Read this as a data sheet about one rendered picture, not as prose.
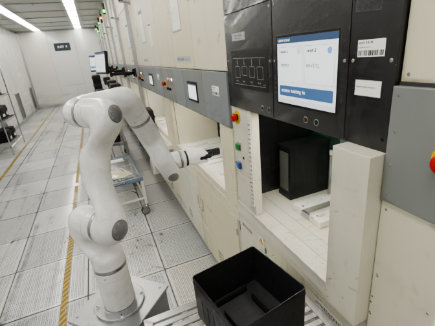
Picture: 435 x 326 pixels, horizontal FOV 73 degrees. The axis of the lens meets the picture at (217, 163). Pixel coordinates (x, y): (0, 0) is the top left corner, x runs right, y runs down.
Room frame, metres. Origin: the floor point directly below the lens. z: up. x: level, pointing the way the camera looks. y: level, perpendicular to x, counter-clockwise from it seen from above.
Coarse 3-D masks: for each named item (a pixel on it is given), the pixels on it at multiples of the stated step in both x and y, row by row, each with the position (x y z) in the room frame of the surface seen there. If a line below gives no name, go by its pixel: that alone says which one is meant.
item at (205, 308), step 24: (216, 264) 0.87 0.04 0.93; (240, 264) 0.92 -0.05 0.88; (264, 264) 0.90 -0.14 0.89; (216, 288) 0.87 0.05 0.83; (240, 288) 0.89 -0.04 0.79; (264, 288) 0.90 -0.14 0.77; (288, 288) 0.79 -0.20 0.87; (216, 312) 0.68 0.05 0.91; (240, 312) 0.80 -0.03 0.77; (264, 312) 0.79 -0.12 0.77; (288, 312) 0.68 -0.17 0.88
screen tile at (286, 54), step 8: (280, 48) 1.04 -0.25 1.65; (288, 48) 1.00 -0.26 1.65; (280, 56) 1.04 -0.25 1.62; (288, 56) 1.00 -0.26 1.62; (296, 56) 0.96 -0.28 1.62; (296, 64) 0.96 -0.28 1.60; (280, 72) 1.04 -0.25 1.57; (288, 72) 1.00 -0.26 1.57; (296, 72) 0.96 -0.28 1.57; (280, 80) 1.04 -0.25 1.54; (288, 80) 1.00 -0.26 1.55; (296, 80) 0.96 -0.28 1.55
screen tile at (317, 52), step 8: (312, 48) 0.89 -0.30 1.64; (320, 48) 0.86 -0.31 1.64; (312, 56) 0.89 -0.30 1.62; (320, 56) 0.86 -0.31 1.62; (328, 56) 0.83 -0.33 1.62; (328, 64) 0.83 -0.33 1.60; (304, 72) 0.92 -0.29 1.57; (312, 72) 0.89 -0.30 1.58; (320, 72) 0.86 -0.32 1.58; (328, 72) 0.83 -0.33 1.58; (304, 80) 0.92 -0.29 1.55; (312, 80) 0.89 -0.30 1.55; (320, 80) 0.86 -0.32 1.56; (328, 80) 0.83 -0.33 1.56
